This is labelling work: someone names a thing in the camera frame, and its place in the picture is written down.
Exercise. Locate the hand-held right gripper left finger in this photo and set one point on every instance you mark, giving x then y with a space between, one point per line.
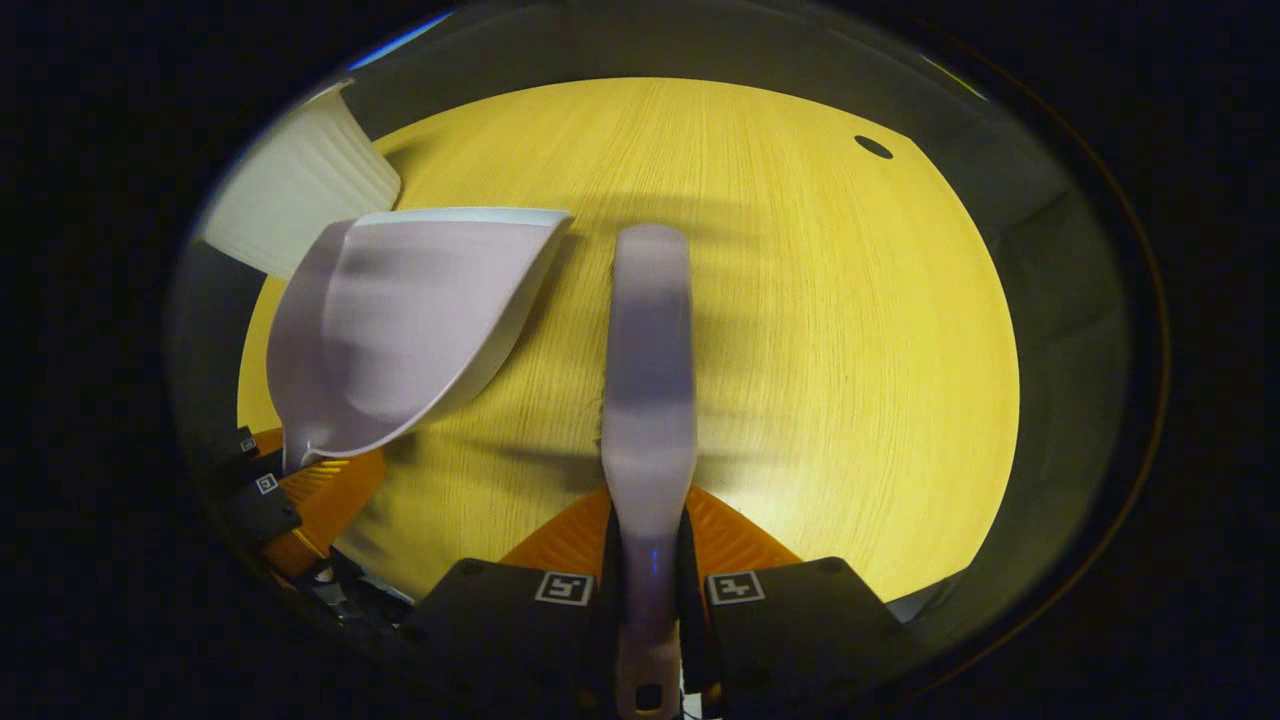
500 630

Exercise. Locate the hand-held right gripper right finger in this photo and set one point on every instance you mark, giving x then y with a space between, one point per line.
800 620

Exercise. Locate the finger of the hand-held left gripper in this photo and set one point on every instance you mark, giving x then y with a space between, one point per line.
246 446
320 500

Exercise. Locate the small pale pink broom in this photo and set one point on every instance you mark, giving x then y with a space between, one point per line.
650 400

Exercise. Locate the pale pink plastic dustpan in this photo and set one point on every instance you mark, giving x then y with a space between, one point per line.
400 320

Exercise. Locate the white ribbed garbage bin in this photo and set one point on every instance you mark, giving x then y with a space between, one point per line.
300 180

